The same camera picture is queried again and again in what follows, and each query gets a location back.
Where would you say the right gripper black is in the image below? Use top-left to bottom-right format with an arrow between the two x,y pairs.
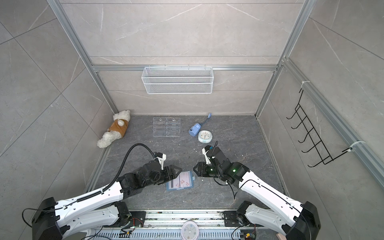
192,161 -> 224,178

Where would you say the blue leather card holder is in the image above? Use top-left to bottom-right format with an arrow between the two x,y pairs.
166,171 -> 195,191

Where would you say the clear acrylic organizer tray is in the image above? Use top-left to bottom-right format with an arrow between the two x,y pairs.
153,117 -> 181,138

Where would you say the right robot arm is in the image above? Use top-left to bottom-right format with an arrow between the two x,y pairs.
194,145 -> 321,240

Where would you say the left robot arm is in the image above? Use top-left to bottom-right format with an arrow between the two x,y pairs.
32,160 -> 182,240

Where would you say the small white round clock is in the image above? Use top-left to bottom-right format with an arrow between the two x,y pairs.
198,130 -> 213,144

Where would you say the blue brush tool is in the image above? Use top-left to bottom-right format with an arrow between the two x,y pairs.
189,113 -> 212,137

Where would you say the white clock at front edge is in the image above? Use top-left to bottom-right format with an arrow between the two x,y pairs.
181,221 -> 200,240

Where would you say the white teddy bear brown vest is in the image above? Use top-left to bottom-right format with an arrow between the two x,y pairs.
97,110 -> 131,149

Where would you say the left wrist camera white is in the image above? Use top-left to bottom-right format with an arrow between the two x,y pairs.
154,152 -> 167,170

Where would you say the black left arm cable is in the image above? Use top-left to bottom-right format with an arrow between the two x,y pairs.
101,143 -> 157,193

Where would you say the aluminium front rail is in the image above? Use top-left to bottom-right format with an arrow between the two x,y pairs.
86,208 -> 286,240

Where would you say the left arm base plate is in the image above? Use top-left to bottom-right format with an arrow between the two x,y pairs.
113,211 -> 147,228

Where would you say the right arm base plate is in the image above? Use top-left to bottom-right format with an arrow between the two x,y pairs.
222,211 -> 250,227

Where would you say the white wire mesh basket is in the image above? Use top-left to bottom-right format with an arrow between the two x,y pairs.
142,67 -> 214,95

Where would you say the black wire hook rack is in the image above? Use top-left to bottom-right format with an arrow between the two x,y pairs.
286,89 -> 353,168

